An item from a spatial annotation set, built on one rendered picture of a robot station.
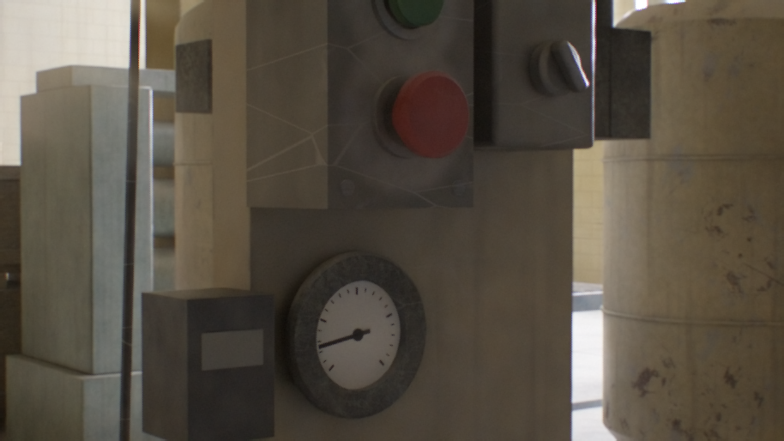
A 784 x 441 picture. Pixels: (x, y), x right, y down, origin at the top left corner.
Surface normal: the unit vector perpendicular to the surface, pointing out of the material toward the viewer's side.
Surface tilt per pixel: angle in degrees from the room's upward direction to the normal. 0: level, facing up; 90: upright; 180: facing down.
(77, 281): 90
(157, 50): 90
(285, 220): 90
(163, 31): 90
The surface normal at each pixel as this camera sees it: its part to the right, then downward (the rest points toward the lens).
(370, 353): 0.60, 0.02
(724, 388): -0.22, 0.03
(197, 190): -0.80, 0.02
